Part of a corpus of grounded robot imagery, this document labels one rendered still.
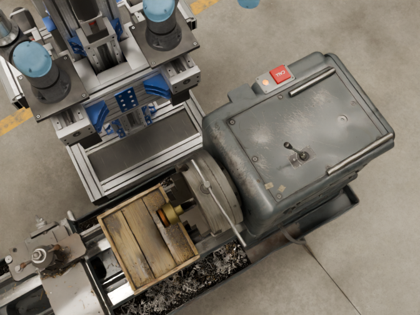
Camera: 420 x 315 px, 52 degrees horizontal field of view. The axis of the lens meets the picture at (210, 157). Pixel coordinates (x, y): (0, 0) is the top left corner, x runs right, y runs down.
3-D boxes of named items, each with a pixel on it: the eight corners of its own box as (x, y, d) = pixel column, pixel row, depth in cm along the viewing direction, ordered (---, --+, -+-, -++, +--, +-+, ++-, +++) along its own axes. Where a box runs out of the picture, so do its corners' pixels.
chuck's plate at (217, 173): (200, 159, 185) (204, 139, 154) (237, 224, 179) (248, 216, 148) (194, 163, 184) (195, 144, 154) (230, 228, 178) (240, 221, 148)
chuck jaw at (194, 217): (204, 200, 162) (220, 227, 156) (205, 205, 166) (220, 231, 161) (178, 215, 160) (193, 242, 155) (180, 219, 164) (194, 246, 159)
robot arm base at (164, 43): (139, 29, 180) (135, 14, 170) (172, 14, 182) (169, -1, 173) (155, 57, 175) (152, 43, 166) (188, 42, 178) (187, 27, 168)
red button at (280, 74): (282, 66, 164) (282, 64, 162) (290, 79, 163) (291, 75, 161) (268, 73, 163) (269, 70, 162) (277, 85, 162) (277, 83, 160)
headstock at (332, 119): (307, 88, 204) (329, 40, 167) (367, 172, 191) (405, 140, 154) (198, 146, 195) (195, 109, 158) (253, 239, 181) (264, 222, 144)
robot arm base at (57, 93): (27, 79, 172) (16, 66, 163) (62, 64, 174) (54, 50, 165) (40, 110, 168) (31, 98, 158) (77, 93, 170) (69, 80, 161)
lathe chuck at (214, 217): (194, 163, 184) (195, 144, 154) (230, 228, 178) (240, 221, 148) (175, 173, 183) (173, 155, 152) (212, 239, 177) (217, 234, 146)
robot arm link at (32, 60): (42, 94, 159) (27, 75, 146) (17, 73, 162) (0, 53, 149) (65, 72, 162) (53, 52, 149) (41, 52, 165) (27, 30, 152)
